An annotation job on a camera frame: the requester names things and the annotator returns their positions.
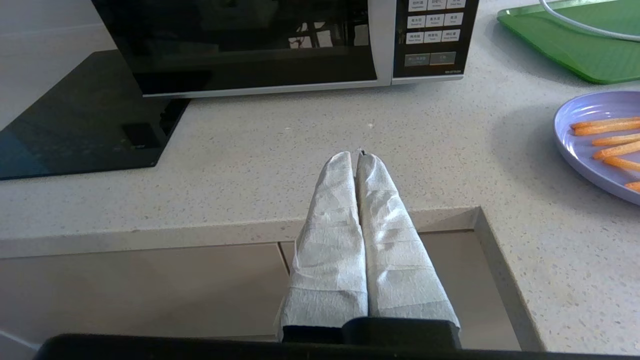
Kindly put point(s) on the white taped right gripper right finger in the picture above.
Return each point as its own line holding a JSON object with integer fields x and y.
{"x": 395, "y": 260}

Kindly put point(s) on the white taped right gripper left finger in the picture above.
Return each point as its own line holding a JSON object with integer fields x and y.
{"x": 330, "y": 250}

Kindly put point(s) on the black glass microwave door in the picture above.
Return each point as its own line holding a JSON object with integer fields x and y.
{"x": 240, "y": 45}

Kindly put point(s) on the purple round plate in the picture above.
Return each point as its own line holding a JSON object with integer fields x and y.
{"x": 575, "y": 150}

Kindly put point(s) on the green plastic tray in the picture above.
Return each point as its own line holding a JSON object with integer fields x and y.
{"x": 575, "y": 45}

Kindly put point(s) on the black glass induction cooktop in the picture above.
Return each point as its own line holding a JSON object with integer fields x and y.
{"x": 75, "y": 120}

